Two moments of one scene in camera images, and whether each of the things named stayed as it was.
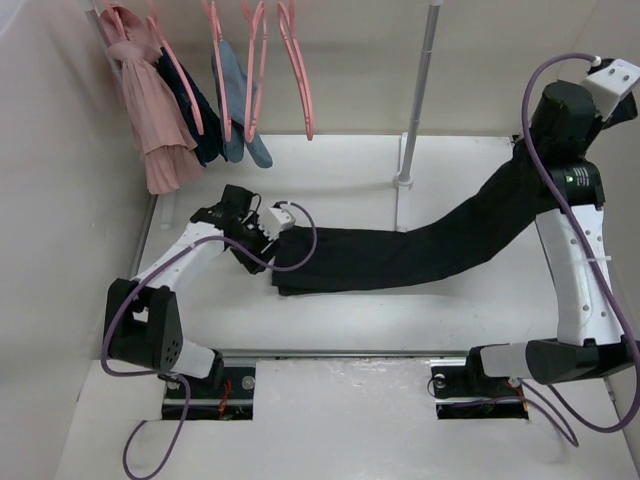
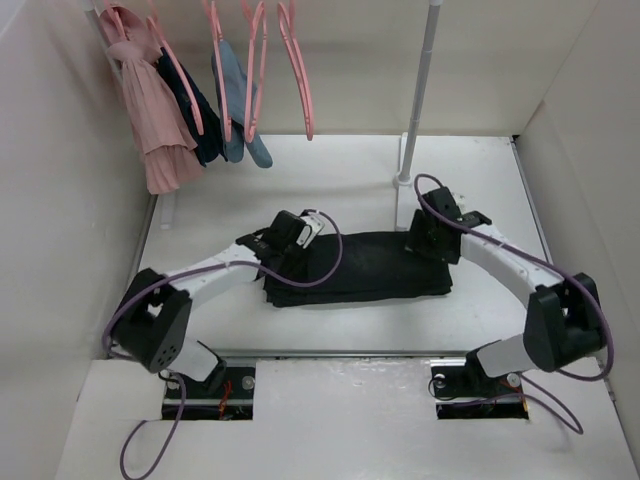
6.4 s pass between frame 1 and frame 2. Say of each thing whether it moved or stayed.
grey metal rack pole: stayed
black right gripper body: moved
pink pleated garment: stayed
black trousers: moved
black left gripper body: moved
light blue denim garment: stayed
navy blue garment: stayed
